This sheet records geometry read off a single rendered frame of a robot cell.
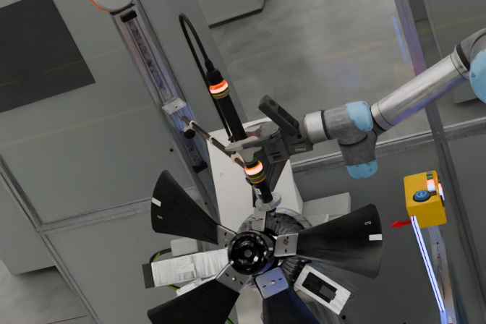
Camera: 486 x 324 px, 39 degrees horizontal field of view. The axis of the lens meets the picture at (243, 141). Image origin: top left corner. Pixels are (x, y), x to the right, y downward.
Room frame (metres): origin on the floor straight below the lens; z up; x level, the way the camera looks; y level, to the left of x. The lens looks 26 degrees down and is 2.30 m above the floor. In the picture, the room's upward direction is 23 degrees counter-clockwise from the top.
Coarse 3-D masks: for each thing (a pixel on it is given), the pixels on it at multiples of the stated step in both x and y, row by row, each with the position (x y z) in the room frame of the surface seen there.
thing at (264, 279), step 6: (270, 270) 1.54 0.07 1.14; (276, 270) 1.55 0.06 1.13; (258, 276) 1.52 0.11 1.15; (264, 276) 1.53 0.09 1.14; (270, 276) 1.53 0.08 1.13; (276, 276) 1.54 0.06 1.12; (282, 276) 1.54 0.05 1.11; (258, 282) 1.51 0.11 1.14; (264, 282) 1.51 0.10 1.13; (276, 282) 1.52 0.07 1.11; (282, 282) 1.53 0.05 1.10; (264, 288) 1.50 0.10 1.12; (270, 288) 1.51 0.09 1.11; (276, 288) 1.51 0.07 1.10; (282, 288) 1.52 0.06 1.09; (264, 294) 1.49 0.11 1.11; (270, 294) 1.49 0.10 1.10
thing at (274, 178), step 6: (264, 150) 1.72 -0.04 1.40; (258, 156) 1.73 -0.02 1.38; (264, 156) 1.70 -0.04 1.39; (264, 162) 1.69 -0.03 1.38; (282, 162) 1.63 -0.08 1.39; (264, 168) 1.68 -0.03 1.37; (270, 168) 1.66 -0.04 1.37; (276, 168) 1.64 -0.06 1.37; (282, 168) 1.62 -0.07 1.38; (270, 174) 1.64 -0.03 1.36; (276, 174) 1.63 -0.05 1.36; (270, 180) 1.64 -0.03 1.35; (276, 180) 1.62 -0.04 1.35; (270, 186) 1.62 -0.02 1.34; (252, 192) 1.71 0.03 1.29; (252, 198) 1.70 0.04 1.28; (252, 204) 1.68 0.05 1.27
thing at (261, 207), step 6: (246, 174) 1.59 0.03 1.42; (246, 180) 1.60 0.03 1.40; (252, 186) 1.58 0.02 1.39; (276, 192) 1.57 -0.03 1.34; (258, 198) 1.57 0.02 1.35; (276, 198) 1.54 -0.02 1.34; (258, 204) 1.55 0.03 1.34; (264, 204) 1.54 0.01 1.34; (270, 204) 1.53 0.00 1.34; (276, 204) 1.53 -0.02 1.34; (264, 210) 1.53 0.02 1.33
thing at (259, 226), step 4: (256, 208) 1.67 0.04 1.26; (256, 212) 1.66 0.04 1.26; (260, 212) 1.63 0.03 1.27; (264, 212) 1.60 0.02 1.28; (252, 216) 1.67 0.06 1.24; (260, 216) 1.62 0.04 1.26; (264, 216) 1.60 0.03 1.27; (252, 220) 1.67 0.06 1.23; (260, 220) 1.61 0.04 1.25; (264, 220) 1.59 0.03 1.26; (252, 224) 1.66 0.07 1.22; (256, 224) 1.63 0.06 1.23; (260, 224) 1.61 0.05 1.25; (264, 224) 1.59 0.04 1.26; (252, 228) 1.65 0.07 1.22; (256, 228) 1.63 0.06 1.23; (260, 228) 1.60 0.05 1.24
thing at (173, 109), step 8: (168, 104) 2.19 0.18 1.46; (176, 104) 2.16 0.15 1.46; (184, 104) 2.13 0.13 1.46; (168, 112) 2.12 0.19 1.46; (176, 112) 2.11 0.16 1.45; (184, 112) 2.11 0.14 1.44; (168, 120) 2.18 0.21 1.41; (176, 120) 2.11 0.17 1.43; (192, 120) 2.12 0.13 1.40; (176, 128) 2.10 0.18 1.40
